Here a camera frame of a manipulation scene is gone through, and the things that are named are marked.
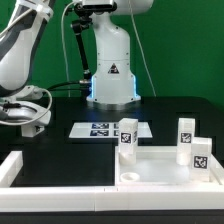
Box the white U-shaped obstacle fence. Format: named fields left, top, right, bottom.
left=0, top=151, right=224, bottom=212

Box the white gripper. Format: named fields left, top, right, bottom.
left=0, top=85, right=52, bottom=126

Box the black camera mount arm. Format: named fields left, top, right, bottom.
left=69, top=4, right=118, bottom=81

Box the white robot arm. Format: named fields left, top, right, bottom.
left=0, top=0, right=154, bottom=126

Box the black cable at base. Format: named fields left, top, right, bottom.
left=46, top=79, right=93, bottom=93

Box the grey cable right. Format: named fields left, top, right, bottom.
left=128, top=0, right=158, bottom=98

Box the camera on mount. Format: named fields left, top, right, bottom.
left=82, top=0, right=115, bottom=11

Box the white marker tag sheet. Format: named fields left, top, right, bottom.
left=69, top=122, right=152, bottom=139

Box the grey cable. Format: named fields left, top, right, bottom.
left=60, top=0, right=81, bottom=98
left=128, top=0, right=158, bottom=98

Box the grey cable left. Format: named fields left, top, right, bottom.
left=60, top=0, right=81, bottom=98

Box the white square tabletop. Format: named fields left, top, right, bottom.
left=115, top=146, right=224, bottom=186

